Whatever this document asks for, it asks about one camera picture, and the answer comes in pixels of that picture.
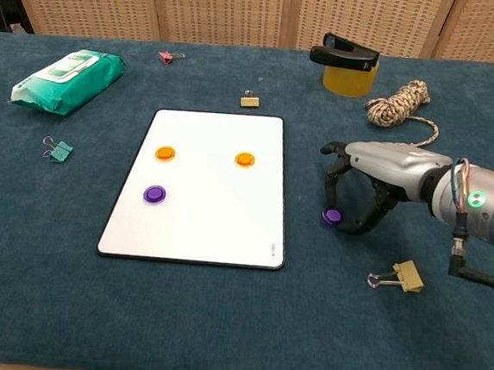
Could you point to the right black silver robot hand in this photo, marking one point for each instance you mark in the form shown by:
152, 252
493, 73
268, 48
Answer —
391, 167

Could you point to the purple round magnet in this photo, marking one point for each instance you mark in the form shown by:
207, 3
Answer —
333, 216
155, 194

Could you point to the orange round magnet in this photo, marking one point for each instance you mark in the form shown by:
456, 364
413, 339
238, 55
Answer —
165, 153
244, 159

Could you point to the white rectangular board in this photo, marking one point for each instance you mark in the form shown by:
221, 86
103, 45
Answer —
209, 220

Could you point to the yellow tape roll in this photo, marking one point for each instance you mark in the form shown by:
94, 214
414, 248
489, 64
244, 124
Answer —
349, 83

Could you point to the large gold binder clip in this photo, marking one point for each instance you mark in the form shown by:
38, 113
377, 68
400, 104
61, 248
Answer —
410, 276

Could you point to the black stapler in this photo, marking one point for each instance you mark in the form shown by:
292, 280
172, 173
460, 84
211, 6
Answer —
342, 57

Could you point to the small gold binder clip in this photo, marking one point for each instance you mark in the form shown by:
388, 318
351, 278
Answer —
250, 102

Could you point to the dark blue table mat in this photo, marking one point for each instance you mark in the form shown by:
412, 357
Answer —
235, 322

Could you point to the woven wooden folding screen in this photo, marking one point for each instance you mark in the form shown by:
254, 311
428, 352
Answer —
219, 9

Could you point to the pink binder clip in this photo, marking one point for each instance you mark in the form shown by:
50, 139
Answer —
166, 57

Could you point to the teal binder clip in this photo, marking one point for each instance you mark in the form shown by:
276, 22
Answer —
63, 151

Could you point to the green wet wipes pack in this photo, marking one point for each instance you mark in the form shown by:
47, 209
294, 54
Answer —
70, 80

